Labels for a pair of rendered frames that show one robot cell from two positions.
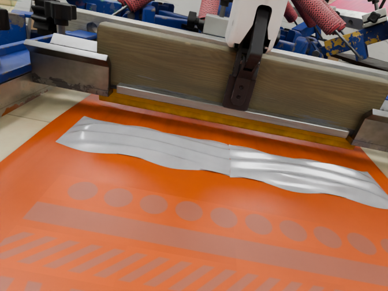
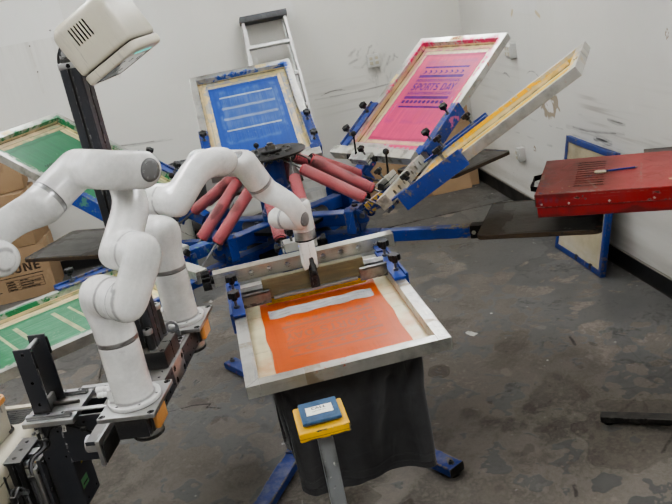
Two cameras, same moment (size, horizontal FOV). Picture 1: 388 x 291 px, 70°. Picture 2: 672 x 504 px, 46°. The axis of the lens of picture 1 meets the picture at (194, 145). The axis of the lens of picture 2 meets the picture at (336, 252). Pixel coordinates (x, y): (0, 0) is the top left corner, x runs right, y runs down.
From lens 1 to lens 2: 238 cm
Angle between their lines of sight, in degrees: 10
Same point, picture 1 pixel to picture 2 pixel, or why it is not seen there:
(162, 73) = (287, 286)
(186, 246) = (317, 320)
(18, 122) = (254, 320)
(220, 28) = (293, 247)
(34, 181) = (276, 326)
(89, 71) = (263, 296)
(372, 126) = (363, 272)
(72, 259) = (297, 329)
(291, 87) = (331, 271)
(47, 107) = (253, 314)
